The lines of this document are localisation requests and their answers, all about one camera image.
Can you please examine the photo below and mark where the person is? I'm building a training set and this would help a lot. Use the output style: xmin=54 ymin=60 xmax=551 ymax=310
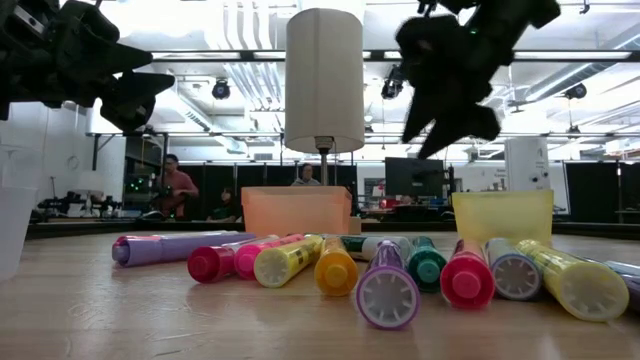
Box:
xmin=207 ymin=187 xmax=241 ymax=223
xmin=291 ymin=162 xmax=322 ymax=187
xmin=152 ymin=153 xmax=200 ymax=220

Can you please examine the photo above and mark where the orange-yellow highlighter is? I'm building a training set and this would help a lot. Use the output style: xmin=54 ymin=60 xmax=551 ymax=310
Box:
xmin=313 ymin=236 xmax=360 ymax=298

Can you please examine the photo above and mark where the yellow plastic bin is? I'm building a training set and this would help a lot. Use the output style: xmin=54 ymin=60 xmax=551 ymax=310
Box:
xmin=451 ymin=188 xmax=555 ymax=246

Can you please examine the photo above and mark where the white cylindrical cup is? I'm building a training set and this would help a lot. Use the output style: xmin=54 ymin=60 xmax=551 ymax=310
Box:
xmin=283 ymin=7 xmax=366 ymax=236

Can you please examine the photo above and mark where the clear plastic bin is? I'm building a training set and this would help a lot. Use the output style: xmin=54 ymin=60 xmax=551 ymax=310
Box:
xmin=0 ymin=144 xmax=46 ymax=281

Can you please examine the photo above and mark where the black metal table frame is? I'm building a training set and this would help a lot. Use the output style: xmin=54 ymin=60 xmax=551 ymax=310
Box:
xmin=24 ymin=219 xmax=640 ymax=241

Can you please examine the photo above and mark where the black partition panel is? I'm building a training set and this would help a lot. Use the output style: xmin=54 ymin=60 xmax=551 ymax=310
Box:
xmin=564 ymin=160 xmax=640 ymax=225
xmin=174 ymin=163 xmax=359 ymax=221

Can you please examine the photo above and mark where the black monitor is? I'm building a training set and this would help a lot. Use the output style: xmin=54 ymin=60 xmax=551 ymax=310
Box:
xmin=384 ymin=157 xmax=445 ymax=199

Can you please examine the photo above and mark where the dark red fat marker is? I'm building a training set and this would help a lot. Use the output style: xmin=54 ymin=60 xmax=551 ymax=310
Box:
xmin=187 ymin=234 xmax=279 ymax=284

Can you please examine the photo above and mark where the lavender highlighter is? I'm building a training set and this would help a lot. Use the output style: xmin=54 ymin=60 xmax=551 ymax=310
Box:
xmin=111 ymin=230 xmax=257 ymax=268

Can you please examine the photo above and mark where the yellow highlighter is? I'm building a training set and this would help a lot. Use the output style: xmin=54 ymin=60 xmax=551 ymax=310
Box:
xmin=515 ymin=238 xmax=631 ymax=323
xmin=253 ymin=233 xmax=325 ymax=289

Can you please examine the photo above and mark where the dark storage shelf rack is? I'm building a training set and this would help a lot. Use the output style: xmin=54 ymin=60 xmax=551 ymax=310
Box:
xmin=123 ymin=134 xmax=169 ymax=217

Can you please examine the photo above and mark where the red highlighter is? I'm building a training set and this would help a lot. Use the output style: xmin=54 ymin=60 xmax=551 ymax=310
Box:
xmin=439 ymin=238 xmax=497 ymax=311

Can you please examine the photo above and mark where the orange plastic bin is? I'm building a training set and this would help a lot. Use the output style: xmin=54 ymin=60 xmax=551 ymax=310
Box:
xmin=240 ymin=185 xmax=353 ymax=237

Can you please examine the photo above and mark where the blue highlighter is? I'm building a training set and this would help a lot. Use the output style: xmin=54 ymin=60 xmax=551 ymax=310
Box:
xmin=483 ymin=237 xmax=544 ymax=302

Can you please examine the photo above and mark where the white cylindrical appliance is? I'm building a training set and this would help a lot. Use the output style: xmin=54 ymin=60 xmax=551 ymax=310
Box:
xmin=503 ymin=137 xmax=551 ymax=192

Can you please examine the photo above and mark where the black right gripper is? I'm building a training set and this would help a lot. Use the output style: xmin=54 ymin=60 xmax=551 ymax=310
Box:
xmin=397 ymin=14 xmax=511 ymax=160

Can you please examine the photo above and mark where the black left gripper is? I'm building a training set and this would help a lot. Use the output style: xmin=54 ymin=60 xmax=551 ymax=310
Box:
xmin=0 ymin=0 xmax=176 ymax=134

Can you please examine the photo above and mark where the teal highlighter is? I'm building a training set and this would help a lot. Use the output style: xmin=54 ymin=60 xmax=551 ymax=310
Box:
xmin=407 ymin=235 xmax=449 ymax=294

